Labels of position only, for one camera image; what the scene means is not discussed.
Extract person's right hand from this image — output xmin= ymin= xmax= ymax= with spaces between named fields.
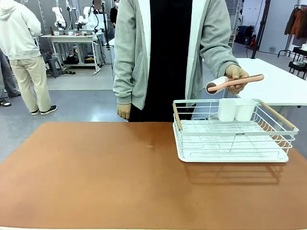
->
xmin=117 ymin=103 xmax=132 ymax=120

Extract person's left hand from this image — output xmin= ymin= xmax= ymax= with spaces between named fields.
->
xmin=224 ymin=64 xmax=249 ymax=95

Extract pink lint roller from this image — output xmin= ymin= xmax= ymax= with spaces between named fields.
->
xmin=205 ymin=74 xmax=265 ymax=95

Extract white wire dish rack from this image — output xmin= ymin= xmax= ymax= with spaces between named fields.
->
xmin=172 ymin=98 xmax=299 ymax=163

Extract person's left forearm grey sleeve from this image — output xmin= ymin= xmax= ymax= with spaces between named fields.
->
xmin=202 ymin=40 xmax=240 ymax=79

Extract person's right forearm grey sleeve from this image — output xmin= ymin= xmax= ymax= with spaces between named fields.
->
xmin=112 ymin=57 xmax=135 ymax=106

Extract white table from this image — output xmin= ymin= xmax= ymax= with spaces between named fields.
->
xmin=234 ymin=57 xmax=307 ymax=107

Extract black bags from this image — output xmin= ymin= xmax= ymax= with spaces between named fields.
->
xmin=236 ymin=24 xmax=255 ymax=46

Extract white plastic cutlery holder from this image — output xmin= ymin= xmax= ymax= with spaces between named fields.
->
xmin=217 ymin=98 xmax=258 ymax=122

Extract black slanted pole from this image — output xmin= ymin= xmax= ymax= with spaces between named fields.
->
xmin=251 ymin=0 xmax=271 ymax=59

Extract black clothes rack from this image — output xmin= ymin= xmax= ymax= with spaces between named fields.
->
xmin=278 ymin=4 xmax=307 ymax=58

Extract black cart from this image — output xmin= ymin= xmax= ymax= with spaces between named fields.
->
xmin=288 ymin=44 xmax=307 ymax=80

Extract person in grey cardigan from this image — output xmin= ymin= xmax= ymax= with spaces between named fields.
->
xmin=112 ymin=0 xmax=250 ymax=123

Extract hanging brown jackets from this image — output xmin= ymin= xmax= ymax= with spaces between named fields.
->
xmin=284 ymin=7 xmax=307 ymax=40

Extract grey plastic stool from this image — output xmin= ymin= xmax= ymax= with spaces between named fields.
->
xmin=44 ymin=57 xmax=64 ymax=79

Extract black tripod stand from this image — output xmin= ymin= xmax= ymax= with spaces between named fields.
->
xmin=101 ymin=1 xmax=111 ymax=51

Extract white background workbench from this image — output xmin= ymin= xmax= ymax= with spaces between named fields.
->
xmin=40 ymin=33 xmax=103 ymax=75

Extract person with face mask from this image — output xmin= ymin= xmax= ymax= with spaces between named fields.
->
xmin=109 ymin=0 xmax=120 ymax=28

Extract person with blurred face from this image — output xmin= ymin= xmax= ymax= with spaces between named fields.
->
xmin=92 ymin=0 xmax=104 ymax=15

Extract person in white hoodie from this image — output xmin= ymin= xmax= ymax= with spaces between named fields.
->
xmin=0 ymin=0 xmax=58 ymax=116

